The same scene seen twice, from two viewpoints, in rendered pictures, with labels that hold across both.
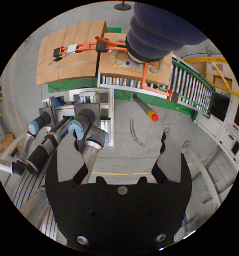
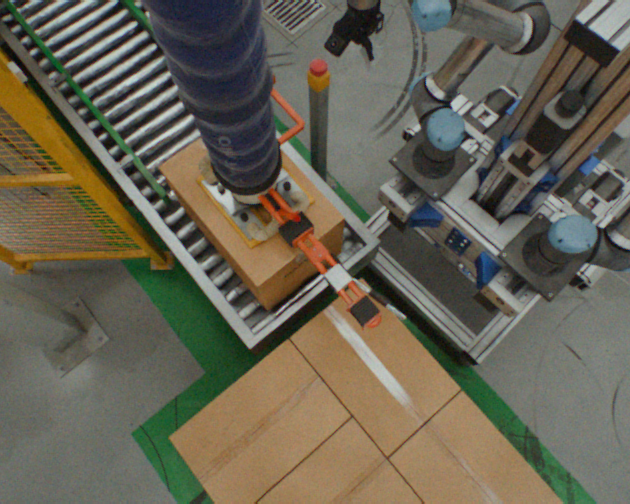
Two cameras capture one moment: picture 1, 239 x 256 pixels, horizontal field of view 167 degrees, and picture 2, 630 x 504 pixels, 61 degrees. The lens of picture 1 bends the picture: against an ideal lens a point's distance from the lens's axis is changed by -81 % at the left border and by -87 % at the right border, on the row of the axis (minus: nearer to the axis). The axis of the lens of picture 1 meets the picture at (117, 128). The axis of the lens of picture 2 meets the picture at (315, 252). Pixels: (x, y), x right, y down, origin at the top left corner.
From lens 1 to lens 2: 1.43 m
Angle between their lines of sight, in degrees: 22
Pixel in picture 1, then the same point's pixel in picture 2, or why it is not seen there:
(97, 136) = (420, 96)
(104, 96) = (392, 242)
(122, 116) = not seen: hidden behind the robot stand
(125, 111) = (377, 166)
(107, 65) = (319, 214)
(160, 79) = not seen: hidden behind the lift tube
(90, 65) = (345, 315)
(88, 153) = (445, 74)
